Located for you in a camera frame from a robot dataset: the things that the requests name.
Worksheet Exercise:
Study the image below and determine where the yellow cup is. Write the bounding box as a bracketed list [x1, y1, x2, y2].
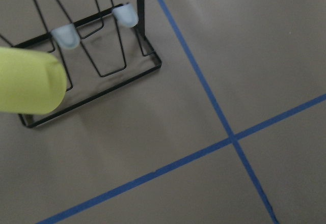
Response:
[1, 47, 67, 115]

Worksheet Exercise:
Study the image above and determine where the grey rack hook cap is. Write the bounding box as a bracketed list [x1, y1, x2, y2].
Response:
[50, 23, 80, 50]
[112, 3, 139, 28]

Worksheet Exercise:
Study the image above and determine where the black wire cup rack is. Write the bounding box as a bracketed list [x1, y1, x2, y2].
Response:
[1, 0, 161, 128]

